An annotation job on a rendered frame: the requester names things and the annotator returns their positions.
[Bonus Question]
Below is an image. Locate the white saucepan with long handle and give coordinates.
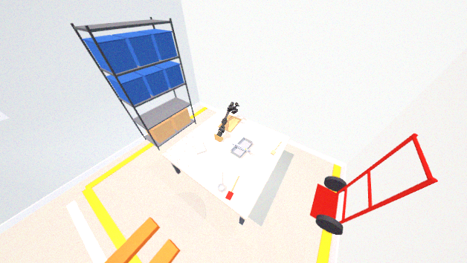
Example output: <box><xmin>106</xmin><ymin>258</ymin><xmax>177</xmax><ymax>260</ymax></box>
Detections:
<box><xmin>218</xmin><ymin>173</ymin><xmax>225</xmax><ymax>192</ymax></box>

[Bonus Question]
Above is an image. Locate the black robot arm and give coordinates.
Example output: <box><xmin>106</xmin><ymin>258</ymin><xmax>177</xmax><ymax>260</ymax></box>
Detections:
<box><xmin>217</xmin><ymin>102</ymin><xmax>234</xmax><ymax>137</ymax></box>

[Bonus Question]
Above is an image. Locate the light wooden board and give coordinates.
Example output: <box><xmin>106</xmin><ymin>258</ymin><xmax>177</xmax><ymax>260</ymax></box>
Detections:
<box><xmin>225</xmin><ymin>115</ymin><xmax>241</xmax><ymax>132</ymax></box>

